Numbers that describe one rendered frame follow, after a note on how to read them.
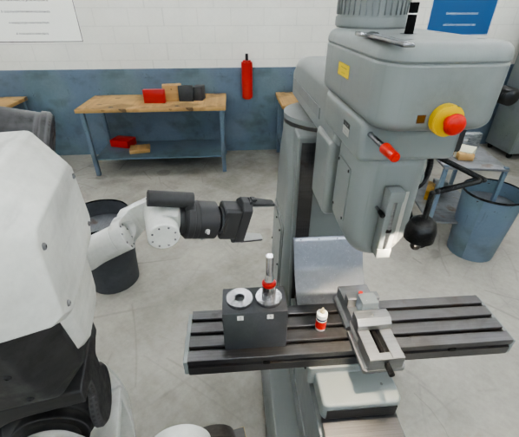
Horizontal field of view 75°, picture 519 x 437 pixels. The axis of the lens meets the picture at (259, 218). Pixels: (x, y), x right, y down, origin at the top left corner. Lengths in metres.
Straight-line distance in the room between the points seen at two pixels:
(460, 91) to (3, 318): 0.76
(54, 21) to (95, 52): 0.55
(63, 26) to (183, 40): 1.48
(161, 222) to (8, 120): 0.29
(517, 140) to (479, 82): 5.39
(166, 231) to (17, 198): 0.36
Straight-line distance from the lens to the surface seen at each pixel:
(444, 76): 0.74
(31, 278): 0.38
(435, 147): 0.90
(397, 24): 1.09
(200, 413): 2.21
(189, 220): 0.73
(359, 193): 0.94
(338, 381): 1.38
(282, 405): 1.99
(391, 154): 0.70
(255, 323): 1.19
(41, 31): 5.58
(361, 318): 1.29
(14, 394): 0.52
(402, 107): 0.72
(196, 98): 4.69
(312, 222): 1.50
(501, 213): 3.30
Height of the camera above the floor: 1.95
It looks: 33 degrees down
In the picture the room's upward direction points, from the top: straight up
